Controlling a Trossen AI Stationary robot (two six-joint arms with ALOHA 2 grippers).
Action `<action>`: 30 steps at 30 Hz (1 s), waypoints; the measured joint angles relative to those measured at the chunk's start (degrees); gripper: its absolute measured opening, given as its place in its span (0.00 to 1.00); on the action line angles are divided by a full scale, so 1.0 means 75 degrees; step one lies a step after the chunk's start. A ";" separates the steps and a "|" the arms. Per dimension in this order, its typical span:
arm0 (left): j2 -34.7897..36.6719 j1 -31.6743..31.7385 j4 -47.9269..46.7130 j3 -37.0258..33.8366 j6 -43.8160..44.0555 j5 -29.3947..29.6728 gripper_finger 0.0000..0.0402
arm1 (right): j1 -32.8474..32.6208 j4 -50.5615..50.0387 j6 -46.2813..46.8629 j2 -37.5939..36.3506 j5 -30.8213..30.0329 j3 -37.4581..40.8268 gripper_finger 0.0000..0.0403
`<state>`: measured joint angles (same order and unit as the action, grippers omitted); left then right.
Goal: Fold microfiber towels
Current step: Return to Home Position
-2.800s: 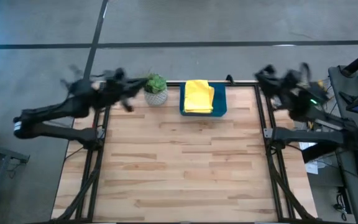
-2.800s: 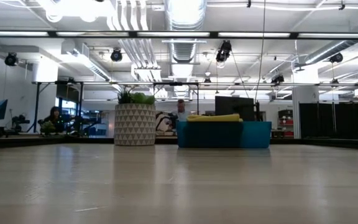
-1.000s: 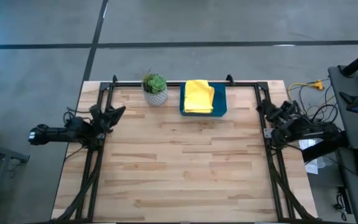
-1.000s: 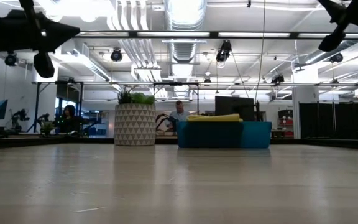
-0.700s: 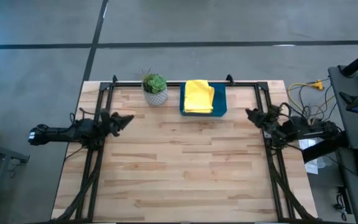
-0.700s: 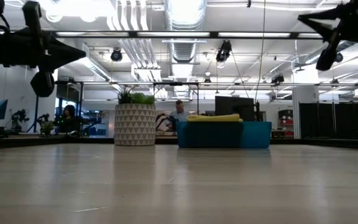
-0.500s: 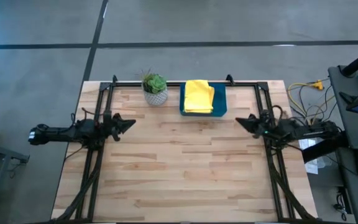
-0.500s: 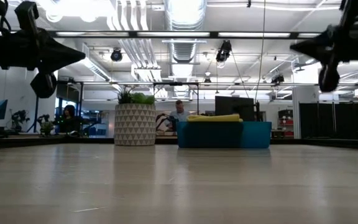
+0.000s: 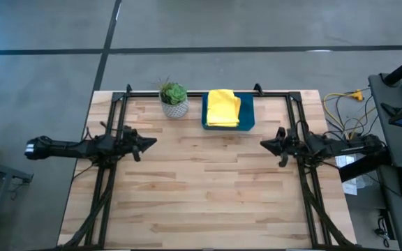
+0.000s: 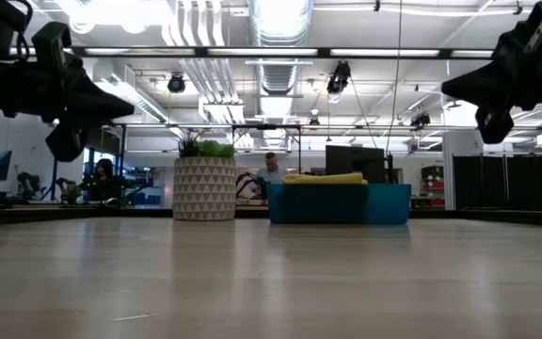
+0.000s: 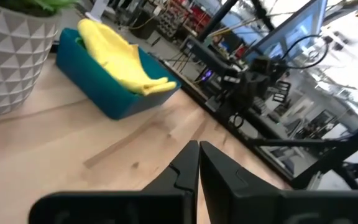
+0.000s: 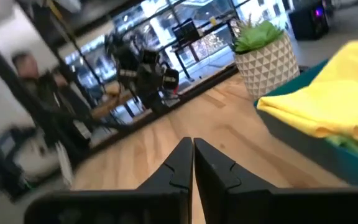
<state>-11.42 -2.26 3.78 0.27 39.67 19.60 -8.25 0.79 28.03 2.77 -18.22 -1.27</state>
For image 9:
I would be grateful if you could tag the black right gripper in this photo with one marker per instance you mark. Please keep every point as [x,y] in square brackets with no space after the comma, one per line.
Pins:
[291,144]

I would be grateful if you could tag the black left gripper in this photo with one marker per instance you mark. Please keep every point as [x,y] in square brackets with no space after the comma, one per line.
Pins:
[131,141]

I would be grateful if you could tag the yellow microfiber towel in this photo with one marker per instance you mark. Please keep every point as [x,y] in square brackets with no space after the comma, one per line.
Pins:
[222,108]

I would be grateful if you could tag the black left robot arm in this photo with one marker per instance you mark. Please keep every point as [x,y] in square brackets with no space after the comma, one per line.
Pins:
[65,146]

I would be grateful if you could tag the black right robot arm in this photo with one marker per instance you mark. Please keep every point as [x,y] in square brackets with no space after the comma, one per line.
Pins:
[347,146]

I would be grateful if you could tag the blue plastic bin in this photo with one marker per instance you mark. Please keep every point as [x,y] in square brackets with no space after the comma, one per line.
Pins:
[248,111]

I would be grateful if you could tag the succulent in triangle-patterned pot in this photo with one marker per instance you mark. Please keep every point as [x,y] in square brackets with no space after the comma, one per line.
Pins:
[173,99]

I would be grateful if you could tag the white paper sheet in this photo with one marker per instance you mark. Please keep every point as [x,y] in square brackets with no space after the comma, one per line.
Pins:
[344,161]
[350,188]

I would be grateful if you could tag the black desk crossbar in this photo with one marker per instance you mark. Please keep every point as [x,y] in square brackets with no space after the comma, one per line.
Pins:
[365,165]

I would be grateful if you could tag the black frame support strut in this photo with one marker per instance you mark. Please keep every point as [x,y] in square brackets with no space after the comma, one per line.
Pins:
[128,89]
[258,89]

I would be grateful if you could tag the black metal table frame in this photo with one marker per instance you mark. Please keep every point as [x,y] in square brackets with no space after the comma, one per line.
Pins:
[201,94]

